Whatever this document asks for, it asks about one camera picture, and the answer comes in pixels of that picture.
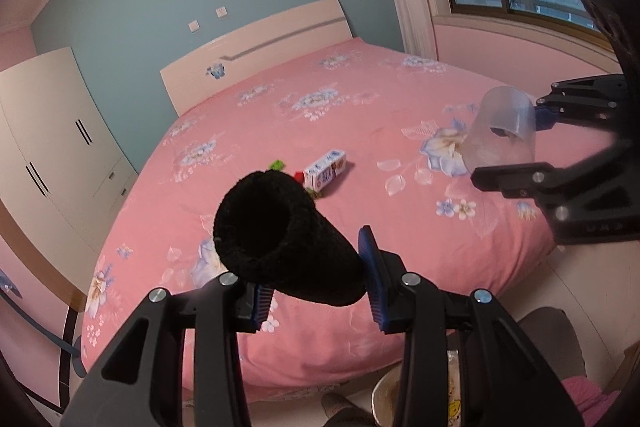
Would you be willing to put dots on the white lined trash bin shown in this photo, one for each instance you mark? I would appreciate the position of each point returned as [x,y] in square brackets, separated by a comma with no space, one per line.
[386,394]

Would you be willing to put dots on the green toy brick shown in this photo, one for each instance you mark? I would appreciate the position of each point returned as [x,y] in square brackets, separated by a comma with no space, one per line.
[277,165]

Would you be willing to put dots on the small white milk box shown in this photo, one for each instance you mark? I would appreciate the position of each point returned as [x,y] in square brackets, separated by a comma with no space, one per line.
[324,170]

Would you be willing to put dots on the white wardrobe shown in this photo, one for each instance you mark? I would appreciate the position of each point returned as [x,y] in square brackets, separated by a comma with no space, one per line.
[63,176]

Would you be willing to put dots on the clear plastic cup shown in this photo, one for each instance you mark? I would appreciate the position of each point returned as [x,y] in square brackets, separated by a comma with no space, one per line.
[503,132]

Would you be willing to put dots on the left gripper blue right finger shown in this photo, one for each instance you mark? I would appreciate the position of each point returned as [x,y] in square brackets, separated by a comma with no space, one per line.
[379,282]

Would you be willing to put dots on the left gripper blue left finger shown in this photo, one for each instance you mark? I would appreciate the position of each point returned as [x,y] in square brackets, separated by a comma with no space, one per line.
[261,304]

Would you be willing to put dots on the pink bed headboard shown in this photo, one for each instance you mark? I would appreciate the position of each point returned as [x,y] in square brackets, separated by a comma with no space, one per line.
[245,52]

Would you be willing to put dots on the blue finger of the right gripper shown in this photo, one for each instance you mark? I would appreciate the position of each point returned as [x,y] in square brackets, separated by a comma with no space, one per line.
[512,181]
[546,117]

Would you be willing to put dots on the pink quilted garment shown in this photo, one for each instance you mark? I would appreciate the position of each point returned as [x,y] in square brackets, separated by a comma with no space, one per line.
[590,400]

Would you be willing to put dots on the black sock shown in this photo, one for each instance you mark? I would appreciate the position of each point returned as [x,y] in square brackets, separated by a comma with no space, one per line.
[268,231]

